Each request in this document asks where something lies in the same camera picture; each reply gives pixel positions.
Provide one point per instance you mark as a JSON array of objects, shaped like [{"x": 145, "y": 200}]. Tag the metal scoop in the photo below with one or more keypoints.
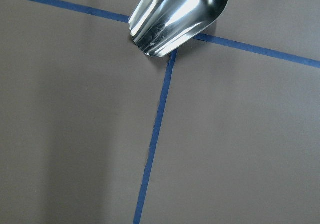
[{"x": 158, "y": 27}]

